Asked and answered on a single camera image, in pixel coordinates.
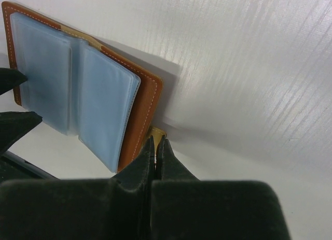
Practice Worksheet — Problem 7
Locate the brown leather card holder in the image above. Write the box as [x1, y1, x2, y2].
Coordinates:
[2, 1, 164, 173]

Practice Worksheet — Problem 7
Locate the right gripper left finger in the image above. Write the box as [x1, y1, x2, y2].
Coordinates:
[1, 138, 155, 239]

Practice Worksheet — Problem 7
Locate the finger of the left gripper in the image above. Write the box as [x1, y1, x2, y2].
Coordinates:
[0, 67, 27, 95]
[1, 111, 43, 156]

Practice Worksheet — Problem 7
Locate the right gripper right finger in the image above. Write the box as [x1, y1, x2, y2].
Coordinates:
[150, 138, 291, 239]

